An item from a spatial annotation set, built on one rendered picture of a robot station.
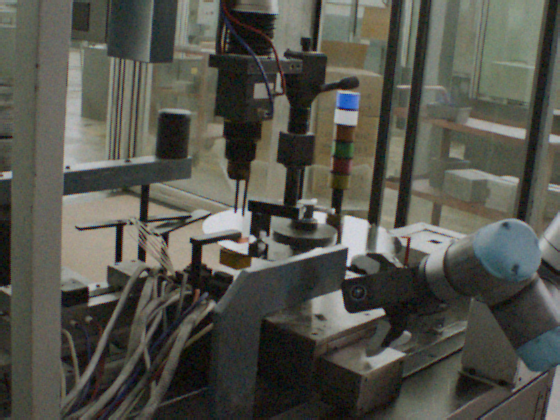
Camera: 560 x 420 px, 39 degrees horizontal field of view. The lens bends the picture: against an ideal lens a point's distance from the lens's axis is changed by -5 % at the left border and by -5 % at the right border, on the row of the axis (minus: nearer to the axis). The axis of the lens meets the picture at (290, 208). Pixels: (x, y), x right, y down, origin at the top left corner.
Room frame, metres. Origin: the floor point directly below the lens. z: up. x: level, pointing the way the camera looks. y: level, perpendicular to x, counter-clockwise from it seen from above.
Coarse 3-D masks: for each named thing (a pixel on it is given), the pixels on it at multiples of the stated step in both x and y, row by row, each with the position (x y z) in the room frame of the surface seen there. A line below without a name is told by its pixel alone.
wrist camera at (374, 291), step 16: (384, 272) 1.05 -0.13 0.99; (400, 272) 1.05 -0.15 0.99; (416, 272) 1.05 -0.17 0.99; (352, 288) 1.04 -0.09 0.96; (368, 288) 1.04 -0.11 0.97; (384, 288) 1.04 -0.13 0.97; (400, 288) 1.04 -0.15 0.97; (416, 288) 1.04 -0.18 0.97; (352, 304) 1.03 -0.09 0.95; (368, 304) 1.03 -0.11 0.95; (384, 304) 1.03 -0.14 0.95; (400, 304) 1.05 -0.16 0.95
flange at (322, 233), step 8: (272, 224) 1.33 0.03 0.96; (280, 224) 1.34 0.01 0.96; (288, 224) 1.34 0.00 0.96; (296, 224) 1.31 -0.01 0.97; (304, 224) 1.31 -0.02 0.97; (312, 224) 1.31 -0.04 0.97; (320, 224) 1.36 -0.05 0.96; (272, 232) 1.31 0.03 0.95; (280, 232) 1.29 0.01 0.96; (288, 232) 1.29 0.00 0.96; (296, 232) 1.30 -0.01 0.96; (304, 232) 1.30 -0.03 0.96; (312, 232) 1.30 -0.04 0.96; (320, 232) 1.31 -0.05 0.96; (328, 232) 1.32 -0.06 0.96; (336, 232) 1.33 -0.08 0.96; (288, 240) 1.28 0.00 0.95; (296, 240) 1.28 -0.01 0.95; (304, 240) 1.28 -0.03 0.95; (312, 240) 1.28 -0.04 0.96; (320, 240) 1.28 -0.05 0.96; (328, 240) 1.29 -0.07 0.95
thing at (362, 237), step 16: (208, 224) 1.33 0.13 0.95; (224, 224) 1.34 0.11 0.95; (240, 224) 1.35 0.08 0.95; (336, 224) 1.41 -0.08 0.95; (352, 224) 1.42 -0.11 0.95; (368, 224) 1.43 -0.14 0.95; (256, 240) 1.27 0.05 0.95; (272, 240) 1.27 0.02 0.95; (336, 240) 1.31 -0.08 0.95; (352, 240) 1.32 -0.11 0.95; (368, 240) 1.33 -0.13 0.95; (384, 240) 1.34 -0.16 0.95; (256, 256) 1.18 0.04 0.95; (272, 256) 1.19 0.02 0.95; (288, 256) 1.20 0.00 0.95
